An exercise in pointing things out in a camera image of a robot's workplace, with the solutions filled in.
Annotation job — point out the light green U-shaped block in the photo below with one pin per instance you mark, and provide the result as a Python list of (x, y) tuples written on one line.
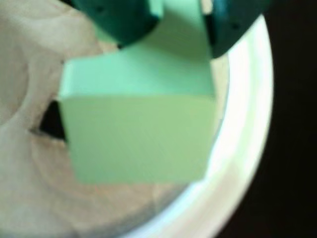
[(138, 136)]

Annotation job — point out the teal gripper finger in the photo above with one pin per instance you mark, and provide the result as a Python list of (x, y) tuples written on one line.
[(232, 24), (119, 19)]

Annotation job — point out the white round tray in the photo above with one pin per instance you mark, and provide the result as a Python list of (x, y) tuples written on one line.
[(247, 124)]

